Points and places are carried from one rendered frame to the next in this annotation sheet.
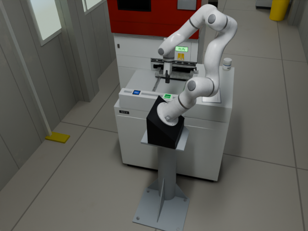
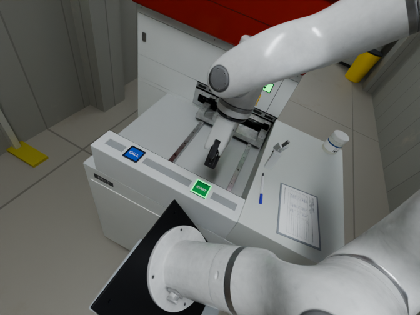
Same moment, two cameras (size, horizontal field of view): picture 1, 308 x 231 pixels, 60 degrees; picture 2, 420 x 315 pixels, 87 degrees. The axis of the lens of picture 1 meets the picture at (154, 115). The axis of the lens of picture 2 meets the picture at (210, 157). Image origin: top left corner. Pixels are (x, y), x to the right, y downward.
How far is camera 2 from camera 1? 145 cm
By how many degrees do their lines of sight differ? 9
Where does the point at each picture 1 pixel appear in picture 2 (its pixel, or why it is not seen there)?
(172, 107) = (195, 288)
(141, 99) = (139, 175)
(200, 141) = not seen: hidden behind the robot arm
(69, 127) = (56, 142)
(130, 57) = (162, 68)
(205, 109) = (278, 252)
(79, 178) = (24, 242)
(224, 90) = (326, 209)
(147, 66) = (187, 93)
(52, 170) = not seen: outside the picture
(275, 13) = (354, 72)
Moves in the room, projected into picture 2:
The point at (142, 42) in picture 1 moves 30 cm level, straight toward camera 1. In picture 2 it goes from (189, 45) to (177, 76)
